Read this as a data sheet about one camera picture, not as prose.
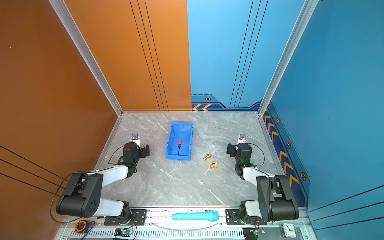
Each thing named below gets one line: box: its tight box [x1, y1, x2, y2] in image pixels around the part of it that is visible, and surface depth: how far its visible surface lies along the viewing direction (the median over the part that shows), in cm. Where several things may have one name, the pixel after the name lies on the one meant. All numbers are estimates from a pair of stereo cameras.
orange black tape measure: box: [74, 219, 89, 234], surface depth 70 cm
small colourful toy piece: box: [210, 161, 219, 170], surface depth 91 cm
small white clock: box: [279, 222, 299, 239], surface depth 70 cm
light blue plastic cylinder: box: [171, 211, 220, 222], surface depth 73 cm
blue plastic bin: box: [166, 122, 194, 161], surface depth 105 cm
